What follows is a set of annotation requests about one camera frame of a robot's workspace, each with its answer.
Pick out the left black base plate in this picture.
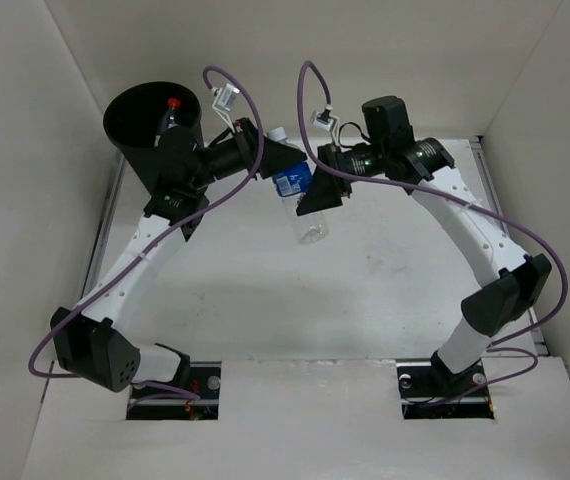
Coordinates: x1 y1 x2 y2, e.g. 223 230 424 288
126 362 222 421

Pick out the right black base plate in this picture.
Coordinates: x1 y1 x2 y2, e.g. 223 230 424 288
396 360 494 420

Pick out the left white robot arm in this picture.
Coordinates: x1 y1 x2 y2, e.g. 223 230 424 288
50 118 306 399

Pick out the red-capped red-label bottle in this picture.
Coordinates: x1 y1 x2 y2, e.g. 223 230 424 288
154 97 182 147

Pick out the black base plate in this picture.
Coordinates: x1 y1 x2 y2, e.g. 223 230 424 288
126 362 222 421
396 360 494 420

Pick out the black plastic waste bin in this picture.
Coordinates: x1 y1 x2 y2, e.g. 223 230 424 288
103 81 208 206

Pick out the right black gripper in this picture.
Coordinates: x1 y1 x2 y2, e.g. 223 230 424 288
296 141 388 216

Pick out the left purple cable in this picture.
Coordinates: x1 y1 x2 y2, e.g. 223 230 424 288
28 65 262 419

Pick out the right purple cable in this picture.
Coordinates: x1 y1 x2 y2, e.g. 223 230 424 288
297 60 569 406

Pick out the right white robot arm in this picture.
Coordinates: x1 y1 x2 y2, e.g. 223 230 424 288
296 96 552 396

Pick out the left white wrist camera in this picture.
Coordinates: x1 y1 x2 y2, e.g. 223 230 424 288
212 83 240 130

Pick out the purple cable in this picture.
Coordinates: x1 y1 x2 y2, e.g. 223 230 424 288
297 60 569 406
28 65 262 419

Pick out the right aluminium frame rail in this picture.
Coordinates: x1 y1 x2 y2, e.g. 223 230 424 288
470 137 550 357

